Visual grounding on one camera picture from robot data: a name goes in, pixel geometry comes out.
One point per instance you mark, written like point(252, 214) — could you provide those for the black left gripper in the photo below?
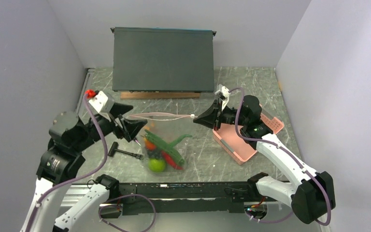
point(130, 128)

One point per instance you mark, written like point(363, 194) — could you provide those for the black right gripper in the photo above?
point(209, 118)

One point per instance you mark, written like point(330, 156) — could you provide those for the orange-green mango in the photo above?
point(149, 145)

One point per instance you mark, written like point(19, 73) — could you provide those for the clear pink-dotted zip bag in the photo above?
point(167, 126)

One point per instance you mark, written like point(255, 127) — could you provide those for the long green chili pepper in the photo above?
point(179, 140)

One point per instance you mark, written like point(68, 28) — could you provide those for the green cucumber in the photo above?
point(164, 146)

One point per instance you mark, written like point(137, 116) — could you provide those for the red chili pepper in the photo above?
point(170, 161)

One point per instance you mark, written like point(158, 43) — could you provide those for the green apple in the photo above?
point(156, 165)

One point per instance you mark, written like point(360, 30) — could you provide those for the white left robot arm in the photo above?
point(60, 163)

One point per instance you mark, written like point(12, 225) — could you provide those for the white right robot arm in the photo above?
point(309, 193)

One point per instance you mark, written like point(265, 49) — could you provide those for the wooden block under box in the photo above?
point(158, 95)

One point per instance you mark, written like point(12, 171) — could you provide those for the dark grey rack box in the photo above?
point(163, 60)

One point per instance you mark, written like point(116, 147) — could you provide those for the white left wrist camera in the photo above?
point(101, 102)

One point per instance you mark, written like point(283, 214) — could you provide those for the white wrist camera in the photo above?
point(223, 94)
point(101, 102)

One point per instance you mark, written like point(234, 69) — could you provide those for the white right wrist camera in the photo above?
point(223, 94)

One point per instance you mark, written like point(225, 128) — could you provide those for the black T-handle tool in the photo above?
point(115, 149)

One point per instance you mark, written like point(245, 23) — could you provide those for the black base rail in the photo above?
point(186, 197)

